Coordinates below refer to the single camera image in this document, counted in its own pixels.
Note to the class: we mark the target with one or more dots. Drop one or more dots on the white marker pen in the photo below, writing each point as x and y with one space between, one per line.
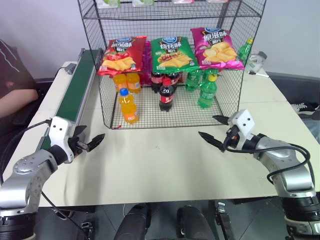
260 74

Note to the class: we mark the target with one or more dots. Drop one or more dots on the magenta chips bag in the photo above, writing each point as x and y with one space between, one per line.
217 47

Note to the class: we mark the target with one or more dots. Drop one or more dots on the red chips bag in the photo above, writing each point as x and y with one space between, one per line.
122 55

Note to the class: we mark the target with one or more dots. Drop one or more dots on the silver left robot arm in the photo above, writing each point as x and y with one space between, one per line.
25 172

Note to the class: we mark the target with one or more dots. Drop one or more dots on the pink snack pack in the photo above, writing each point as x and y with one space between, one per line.
183 1

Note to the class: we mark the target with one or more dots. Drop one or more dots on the person's bare forearm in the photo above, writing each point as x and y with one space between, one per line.
17 98

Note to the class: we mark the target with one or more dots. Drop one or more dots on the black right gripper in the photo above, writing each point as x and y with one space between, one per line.
232 140

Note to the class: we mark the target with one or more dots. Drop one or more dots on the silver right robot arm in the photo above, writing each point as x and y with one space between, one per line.
287 160

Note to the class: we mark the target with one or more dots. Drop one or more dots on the green white snack pack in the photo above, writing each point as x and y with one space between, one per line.
143 2
108 2

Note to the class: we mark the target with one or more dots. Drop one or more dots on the person in dark red shirt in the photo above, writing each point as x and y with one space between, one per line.
12 70

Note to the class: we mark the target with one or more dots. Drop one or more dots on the green soda bottle yellow cap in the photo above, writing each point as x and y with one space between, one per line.
207 95

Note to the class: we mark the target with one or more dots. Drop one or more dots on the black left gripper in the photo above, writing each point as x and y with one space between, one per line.
76 146

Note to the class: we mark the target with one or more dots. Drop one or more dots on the dark rounded shape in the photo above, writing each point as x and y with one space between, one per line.
133 222
192 222

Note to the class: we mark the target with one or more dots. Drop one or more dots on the green chips bag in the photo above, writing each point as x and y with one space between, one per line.
172 53

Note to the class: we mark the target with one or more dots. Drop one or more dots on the black and white sneaker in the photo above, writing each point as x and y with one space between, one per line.
306 108

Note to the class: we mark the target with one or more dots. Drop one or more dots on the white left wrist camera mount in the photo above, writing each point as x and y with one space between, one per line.
60 130

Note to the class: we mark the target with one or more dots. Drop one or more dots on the orange soda bottle blue cap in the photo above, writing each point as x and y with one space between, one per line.
128 107

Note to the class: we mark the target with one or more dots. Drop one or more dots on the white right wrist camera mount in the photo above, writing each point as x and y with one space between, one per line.
243 122

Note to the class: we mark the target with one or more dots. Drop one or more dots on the cola bottle red cap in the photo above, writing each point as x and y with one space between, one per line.
166 97

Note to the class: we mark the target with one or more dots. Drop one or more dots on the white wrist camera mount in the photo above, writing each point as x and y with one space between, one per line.
60 130
243 122

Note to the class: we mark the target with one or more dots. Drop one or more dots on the green conveyor belt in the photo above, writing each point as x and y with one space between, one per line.
75 85

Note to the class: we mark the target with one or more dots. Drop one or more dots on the shiny magenta snack bag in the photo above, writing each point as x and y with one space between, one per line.
146 62

